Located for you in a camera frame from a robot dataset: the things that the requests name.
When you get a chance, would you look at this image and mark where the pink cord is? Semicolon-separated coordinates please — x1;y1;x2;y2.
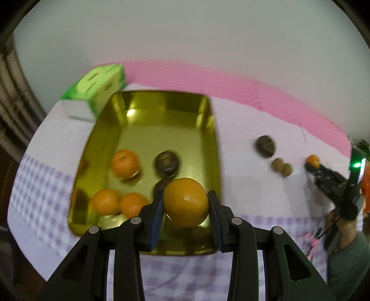
301;232;321;257

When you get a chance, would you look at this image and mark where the green cardboard box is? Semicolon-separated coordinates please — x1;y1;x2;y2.
61;65;127;119

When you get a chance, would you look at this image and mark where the white purple checkered sheet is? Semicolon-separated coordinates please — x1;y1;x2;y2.
7;82;365;301

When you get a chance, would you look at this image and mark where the person's right forearm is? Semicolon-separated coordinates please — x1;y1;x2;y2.
327;220;370;293

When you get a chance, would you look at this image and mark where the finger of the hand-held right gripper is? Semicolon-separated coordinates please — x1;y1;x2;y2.
304;163;346;200
319;165;352;186

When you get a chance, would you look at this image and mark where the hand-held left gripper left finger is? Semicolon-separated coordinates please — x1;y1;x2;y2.
37;191;164;301

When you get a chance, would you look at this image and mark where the gold tin box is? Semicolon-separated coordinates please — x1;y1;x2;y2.
68;90;223;256

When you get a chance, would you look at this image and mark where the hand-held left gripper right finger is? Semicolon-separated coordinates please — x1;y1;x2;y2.
208;190;337;301

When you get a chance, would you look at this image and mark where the pink blanket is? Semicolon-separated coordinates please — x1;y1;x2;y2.
95;60;352;158

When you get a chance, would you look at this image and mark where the dark brown mangosteen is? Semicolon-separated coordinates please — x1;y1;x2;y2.
255;135;276;158
154;150;181;178

